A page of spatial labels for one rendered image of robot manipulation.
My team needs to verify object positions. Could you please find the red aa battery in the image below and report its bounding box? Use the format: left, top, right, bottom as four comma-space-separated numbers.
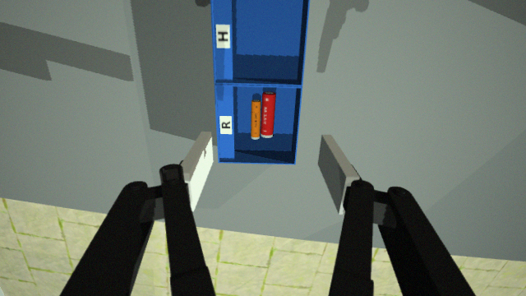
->
261, 92, 276, 138

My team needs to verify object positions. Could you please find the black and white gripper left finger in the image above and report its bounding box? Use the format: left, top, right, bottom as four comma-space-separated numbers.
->
59, 132, 216, 296

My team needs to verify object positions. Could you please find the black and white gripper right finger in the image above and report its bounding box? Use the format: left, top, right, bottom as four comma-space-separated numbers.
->
318, 135, 476, 296

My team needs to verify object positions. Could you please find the blue three-compartment bin rack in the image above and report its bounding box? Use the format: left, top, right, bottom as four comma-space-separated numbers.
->
210, 0, 310, 164

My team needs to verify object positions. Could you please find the orange aaa battery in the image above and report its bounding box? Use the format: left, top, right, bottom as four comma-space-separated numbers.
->
251, 99, 261, 140

